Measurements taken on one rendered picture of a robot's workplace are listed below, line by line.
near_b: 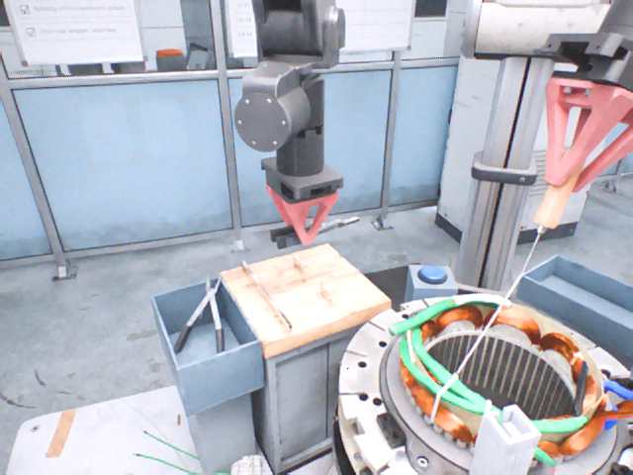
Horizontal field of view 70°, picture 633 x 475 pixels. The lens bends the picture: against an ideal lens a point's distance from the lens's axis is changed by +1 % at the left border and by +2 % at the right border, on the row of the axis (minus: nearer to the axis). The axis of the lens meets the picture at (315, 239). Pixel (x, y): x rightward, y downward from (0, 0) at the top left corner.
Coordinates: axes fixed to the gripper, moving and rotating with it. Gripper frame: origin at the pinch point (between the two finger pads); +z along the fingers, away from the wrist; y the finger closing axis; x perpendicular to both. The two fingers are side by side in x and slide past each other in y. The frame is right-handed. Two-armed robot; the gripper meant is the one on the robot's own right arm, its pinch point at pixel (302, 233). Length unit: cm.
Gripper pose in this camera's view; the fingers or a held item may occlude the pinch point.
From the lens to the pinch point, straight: 59.0
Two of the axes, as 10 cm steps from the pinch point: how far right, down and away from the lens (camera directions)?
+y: 4.8, 4.5, -7.6
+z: 0.0, 8.6, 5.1
